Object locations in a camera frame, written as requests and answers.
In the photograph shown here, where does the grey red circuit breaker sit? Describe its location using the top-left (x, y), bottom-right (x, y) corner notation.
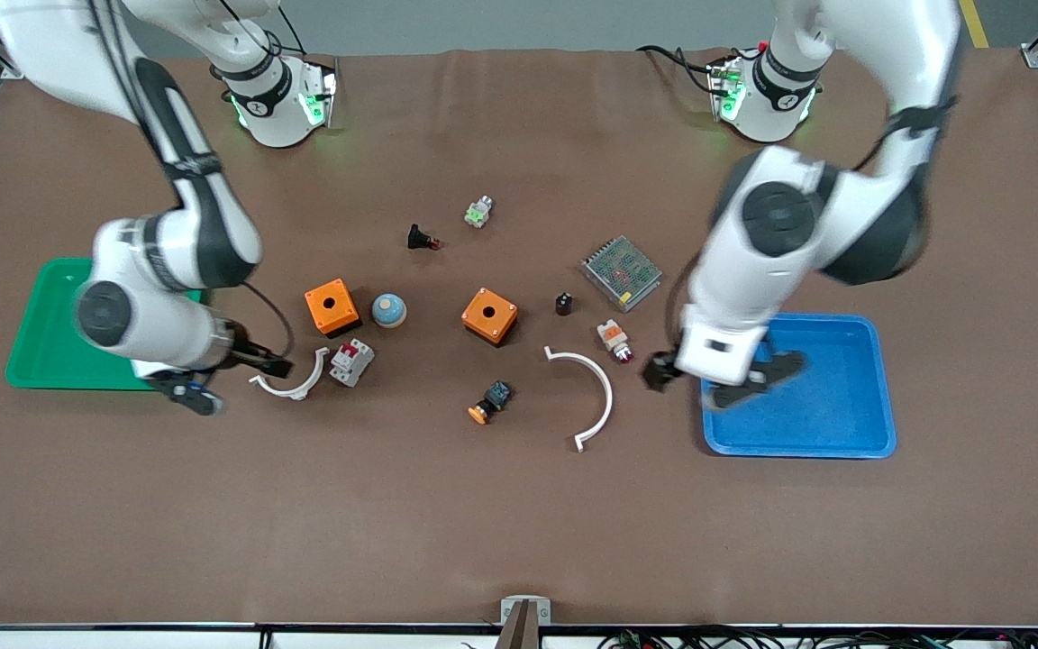
top-left (329, 338), bottom-right (376, 388)

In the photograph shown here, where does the small white curved clip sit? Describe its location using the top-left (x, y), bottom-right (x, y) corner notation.
top-left (249, 347), bottom-right (331, 401)

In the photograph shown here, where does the large white curved clip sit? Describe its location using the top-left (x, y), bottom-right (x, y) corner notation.
top-left (544, 346), bottom-right (615, 453)

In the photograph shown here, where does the orange white red lamp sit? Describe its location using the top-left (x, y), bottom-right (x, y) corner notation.
top-left (596, 319), bottom-right (635, 365)

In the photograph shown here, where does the metal mesh power supply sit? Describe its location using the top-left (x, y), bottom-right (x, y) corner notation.
top-left (580, 235), bottom-right (663, 314)

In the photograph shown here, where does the blue plastic tray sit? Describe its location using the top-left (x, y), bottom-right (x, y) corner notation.
top-left (697, 311), bottom-right (898, 460)

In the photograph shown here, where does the orange black push button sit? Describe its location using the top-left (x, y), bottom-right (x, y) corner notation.
top-left (468, 379), bottom-right (513, 425)

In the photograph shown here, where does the green plastic tray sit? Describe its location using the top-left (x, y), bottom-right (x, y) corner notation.
top-left (4, 258), bottom-right (207, 391)

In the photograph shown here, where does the brown table cover mat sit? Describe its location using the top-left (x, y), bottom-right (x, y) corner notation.
top-left (0, 50), bottom-right (1038, 627)

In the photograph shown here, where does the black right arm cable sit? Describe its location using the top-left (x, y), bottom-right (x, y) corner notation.
top-left (242, 281), bottom-right (296, 360)

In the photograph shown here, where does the orange button enclosure box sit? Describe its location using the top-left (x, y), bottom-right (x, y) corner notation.
top-left (461, 288), bottom-right (520, 347)
top-left (305, 279), bottom-right (362, 339)

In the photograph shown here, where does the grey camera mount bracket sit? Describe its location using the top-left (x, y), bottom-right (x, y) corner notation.
top-left (494, 595), bottom-right (552, 649)

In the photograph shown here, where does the black cable bundle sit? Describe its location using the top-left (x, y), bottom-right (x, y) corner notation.
top-left (596, 625), bottom-right (1038, 649)

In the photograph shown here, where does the black left base cable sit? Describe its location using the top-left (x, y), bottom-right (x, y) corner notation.
top-left (636, 43), bottom-right (720, 96)

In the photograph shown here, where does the black base cable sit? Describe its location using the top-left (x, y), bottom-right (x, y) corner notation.
top-left (636, 43), bottom-right (720, 96)
top-left (271, 0), bottom-right (309, 57)

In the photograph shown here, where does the white table edge rail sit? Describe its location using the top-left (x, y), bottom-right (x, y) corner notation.
top-left (0, 624), bottom-right (1038, 649)

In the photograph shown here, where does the black right base cable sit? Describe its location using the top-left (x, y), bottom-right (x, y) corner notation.
top-left (271, 0), bottom-right (309, 57)

